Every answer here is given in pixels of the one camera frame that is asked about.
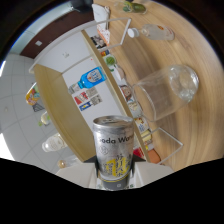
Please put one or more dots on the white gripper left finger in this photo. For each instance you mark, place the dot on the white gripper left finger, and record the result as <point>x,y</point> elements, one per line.
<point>80,173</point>

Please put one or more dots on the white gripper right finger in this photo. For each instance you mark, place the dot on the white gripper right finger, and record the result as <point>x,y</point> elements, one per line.
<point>150,171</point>

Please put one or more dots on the silver soda water can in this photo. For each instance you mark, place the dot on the silver soda water can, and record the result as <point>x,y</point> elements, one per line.
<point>113,146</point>

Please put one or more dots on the clear bottle with red label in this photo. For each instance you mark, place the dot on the clear bottle with red label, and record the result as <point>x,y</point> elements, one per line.
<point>153,32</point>

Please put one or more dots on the plastic cup of limes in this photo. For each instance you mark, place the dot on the plastic cup of limes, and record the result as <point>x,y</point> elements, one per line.
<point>133,6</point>

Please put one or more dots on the orange pot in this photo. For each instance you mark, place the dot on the orange pot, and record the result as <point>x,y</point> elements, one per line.
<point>154,156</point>

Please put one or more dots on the glass jar with cork lid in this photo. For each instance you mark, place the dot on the glass jar with cork lid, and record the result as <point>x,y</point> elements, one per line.
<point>61,163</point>

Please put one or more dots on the clear bottle with green cap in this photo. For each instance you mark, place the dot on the clear bottle with green cap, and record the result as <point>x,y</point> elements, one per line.
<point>45,118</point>

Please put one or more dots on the clear drinking glass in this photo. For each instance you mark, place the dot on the clear drinking glass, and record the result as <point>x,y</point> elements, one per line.
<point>166,91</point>

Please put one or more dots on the yellow colourful tin can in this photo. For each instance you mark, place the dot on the yellow colourful tin can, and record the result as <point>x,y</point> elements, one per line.
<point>32,96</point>

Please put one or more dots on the blue liquid bottle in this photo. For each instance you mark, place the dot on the blue liquid bottle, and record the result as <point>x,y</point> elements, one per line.
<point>91,77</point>

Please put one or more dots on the brown door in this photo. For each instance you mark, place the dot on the brown door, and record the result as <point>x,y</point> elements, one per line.
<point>56,33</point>

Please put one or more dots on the orange patterned paper sheet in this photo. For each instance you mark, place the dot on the orange patterned paper sheet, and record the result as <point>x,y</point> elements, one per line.
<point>104,33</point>

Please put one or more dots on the blue and yellow wall poster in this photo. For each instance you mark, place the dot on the blue and yellow wall poster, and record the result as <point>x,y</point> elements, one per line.
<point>86,106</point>

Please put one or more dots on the red wall poster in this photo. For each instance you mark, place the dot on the red wall poster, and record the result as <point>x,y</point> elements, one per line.
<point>81,97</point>

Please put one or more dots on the white frame wooden shelf rack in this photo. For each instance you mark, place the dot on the white frame wooden shelf rack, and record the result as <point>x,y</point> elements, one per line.
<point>56,100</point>

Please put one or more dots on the pale blue wall poster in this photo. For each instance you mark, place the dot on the pale blue wall poster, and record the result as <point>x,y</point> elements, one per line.
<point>74,88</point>

